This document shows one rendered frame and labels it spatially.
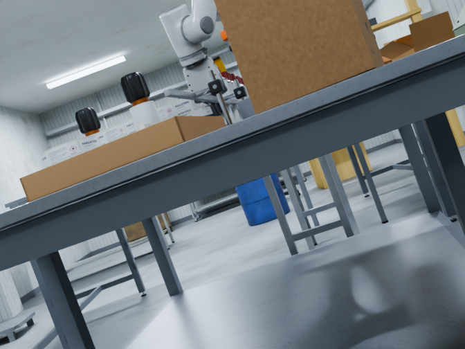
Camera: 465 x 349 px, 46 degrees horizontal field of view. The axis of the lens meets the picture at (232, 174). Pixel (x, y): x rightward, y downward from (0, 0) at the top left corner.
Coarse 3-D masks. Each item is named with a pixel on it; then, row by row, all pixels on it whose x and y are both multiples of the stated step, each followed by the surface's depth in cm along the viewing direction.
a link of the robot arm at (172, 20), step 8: (176, 8) 152; (184, 8) 153; (160, 16) 154; (168, 16) 152; (176, 16) 152; (184, 16) 153; (168, 24) 153; (176, 24) 152; (168, 32) 155; (176, 32) 153; (176, 40) 155; (184, 40) 153; (176, 48) 156; (184, 48) 155; (192, 48) 155; (200, 48) 156; (184, 56) 156
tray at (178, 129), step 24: (168, 120) 76; (192, 120) 83; (216, 120) 99; (120, 144) 78; (144, 144) 77; (168, 144) 77; (48, 168) 81; (72, 168) 80; (96, 168) 79; (24, 192) 82; (48, 192) 81
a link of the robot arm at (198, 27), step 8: (192, 0) 149; (200, 0) 148; (208, 0) 149; (192, 8) 148; (200, 8) 148; (208, 8) 149; (216, 8) 152; (192, 16) 148; (200, 16) 148; (208, 16) 149; (216, 16) 152; (184, 24) 151; (192, 24) 148; (200, 24) 148; (208, 24) 149; (184, 32) 151; (192, 32) 149; (200, 32) 148; (208, 32) 149; (192, 40) 152; (200, 40) 151
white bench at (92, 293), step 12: (120, 240) 442; (36, 264) 265; (132, 264) 443; (36, 276) 265; (132, 276) 444; (96, 288) 437; (144, 288) 444; (48, 300) 265; (84, 300) 400; (60, 324) 266; (48, 336) 319; (60, 336) 266; (36, 348) 299
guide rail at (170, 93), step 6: (168, 90) 109; (174, 90) 113; (180, 90) 117; (168, 96) 110; (174, 96) 113; (180, 96) 116; (186, 96) 120; (192, 96) 125; (204, 96) 136; (210, 96) 143; (216, 96) 149; (228, 102) 165; (234, 102) 172
